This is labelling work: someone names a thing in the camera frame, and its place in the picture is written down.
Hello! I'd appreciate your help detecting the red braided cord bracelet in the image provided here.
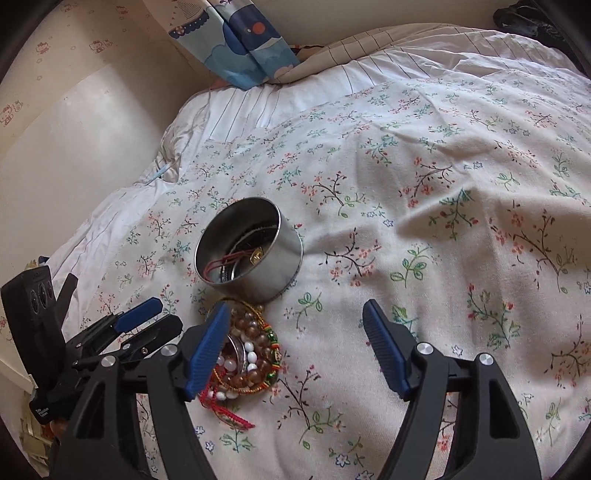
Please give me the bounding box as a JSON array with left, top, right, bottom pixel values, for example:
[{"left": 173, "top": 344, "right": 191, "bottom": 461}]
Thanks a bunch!
[{"left": 197, "top": 382, "right": 257, "bottom": 432}]

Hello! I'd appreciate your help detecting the white bead bracelet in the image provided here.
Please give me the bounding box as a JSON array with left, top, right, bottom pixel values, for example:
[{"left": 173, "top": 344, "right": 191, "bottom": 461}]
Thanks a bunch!
[{"left": 200, "top": 339, "right": 260, "bottom": 402}]

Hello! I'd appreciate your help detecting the brown bead bracelet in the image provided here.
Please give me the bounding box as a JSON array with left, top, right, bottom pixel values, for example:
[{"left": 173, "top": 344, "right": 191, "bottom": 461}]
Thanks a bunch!
[{"left": 216, "top": 299, "right": 288, "bottom": 400}]

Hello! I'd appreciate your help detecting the round silver metal tin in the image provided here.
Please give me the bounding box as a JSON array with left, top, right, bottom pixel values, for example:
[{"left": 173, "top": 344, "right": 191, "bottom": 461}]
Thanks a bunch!
[{"left": 194, "top": 197, "right": 304, "bottom": 304}]

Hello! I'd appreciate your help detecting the floral white bed sheet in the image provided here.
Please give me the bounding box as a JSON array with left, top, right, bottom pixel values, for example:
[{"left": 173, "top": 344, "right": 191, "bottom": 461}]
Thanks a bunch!
[{"left": 49, "top": 26, "right": 590, "bottom": 479}]

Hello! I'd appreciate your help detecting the blue cartoon print pillow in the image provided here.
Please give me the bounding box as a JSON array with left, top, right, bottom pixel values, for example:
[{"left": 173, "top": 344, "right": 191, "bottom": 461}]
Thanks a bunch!
[{"left": 144, "top": 0, "right": 300, "bottom": 90}]

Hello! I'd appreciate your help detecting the white striped grid pillow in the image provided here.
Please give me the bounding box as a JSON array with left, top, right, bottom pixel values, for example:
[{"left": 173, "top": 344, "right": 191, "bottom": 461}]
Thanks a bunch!
[{"left": 270, "top": 23, "right": 476, "bottom": 85}]

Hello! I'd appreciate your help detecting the black cloth at corner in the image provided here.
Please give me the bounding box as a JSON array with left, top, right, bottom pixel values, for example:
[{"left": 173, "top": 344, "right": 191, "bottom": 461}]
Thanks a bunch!
[{"left": 493, "top": 1, "right": 568, "bottom": 49}]

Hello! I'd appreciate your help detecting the silver bangle ring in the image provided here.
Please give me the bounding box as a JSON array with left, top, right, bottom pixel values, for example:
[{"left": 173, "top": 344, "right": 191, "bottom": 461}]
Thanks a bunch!
[{"left": 223, "top": 333, "right": 249, "bottom": 375}]

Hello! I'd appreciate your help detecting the red cord bangle in tin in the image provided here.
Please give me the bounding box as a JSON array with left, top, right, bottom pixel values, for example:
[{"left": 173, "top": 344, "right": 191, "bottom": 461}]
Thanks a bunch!
[{"left": 202, "top": 247, "right": 263, "bottom": 283}]

